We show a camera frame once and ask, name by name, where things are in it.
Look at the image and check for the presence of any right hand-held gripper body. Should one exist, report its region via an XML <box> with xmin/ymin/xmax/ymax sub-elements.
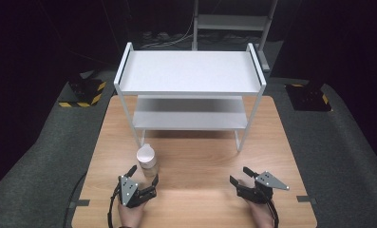
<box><xmin>235</xmin><ymin>171</ymin><xmax>291</xmax><ymax>205</ymax></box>

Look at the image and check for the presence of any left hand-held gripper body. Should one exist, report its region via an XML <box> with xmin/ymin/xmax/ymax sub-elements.
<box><xmin>117</xmin><ymin>175</ymin><xmax>159</xmax><ymax>209</ymax></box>

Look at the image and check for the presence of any person's left hand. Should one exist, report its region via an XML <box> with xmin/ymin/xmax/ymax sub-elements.
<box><xmin>117</xmin><ymin>200</ymin><xmax>147</xmax><ymax>228</ymax></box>

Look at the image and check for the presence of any person's right hand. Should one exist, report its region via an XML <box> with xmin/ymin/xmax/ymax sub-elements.
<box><xmin>238</xmin><ymin>178</ymin><xmax>275</xmax><ymax>228</ymax></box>

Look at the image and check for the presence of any black box with hazard stripes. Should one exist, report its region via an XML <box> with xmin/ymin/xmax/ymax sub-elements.
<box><xmin>285</xmin><ymin>82</ymin><xmax>333</xmax><ymax>112</ymax></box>
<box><xmin>57</xmin><ymin>78</ymin><xmax>107</xmax><ymax>108</ymax></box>

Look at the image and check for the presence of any white two-tier metal shelf rack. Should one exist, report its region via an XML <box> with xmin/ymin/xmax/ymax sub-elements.
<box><xmin>113</xmin><ymin>42</ymin><xmax>268</xmax><ymax>153</ymax></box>

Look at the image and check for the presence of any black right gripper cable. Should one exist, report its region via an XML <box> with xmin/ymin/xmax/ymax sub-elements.
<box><xmin>263</xmin><ymin>191</ymin><xmax>280</xmax><ymax>228</ymax></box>

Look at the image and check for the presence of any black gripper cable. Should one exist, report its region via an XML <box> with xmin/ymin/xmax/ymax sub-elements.
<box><xmin>106</xmin><ymin>182</ymin><xmax>122</xmax><ymax>228</ymax></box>
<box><xmin>263</xmin><ymin>191</ymin><xmax>280</xmax><ymax>228</ymax></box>

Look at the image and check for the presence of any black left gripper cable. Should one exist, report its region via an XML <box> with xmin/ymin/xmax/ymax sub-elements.
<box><xmin>106</xmin><ymin>182</ymin><xmax>122</xmax><ymax>228</ymax></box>

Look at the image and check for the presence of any thin black floor cable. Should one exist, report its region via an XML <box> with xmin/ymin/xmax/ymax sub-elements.
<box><xmin>62</xmin><ymin>171</ymin><xmax>88</xmax><ymax>228</ymax></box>

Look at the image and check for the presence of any white floor cable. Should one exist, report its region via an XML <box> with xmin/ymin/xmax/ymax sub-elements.
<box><xmin>141</xmin><ymin>16</ymin><xmax>196</xmax><ymax>50</ymax></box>

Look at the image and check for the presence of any grey metal stand frame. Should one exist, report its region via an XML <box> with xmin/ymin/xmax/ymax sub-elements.
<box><xmin>191</xmin><ymin>0</ymin><xmax>279</xmax><ymax>72</ymax></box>

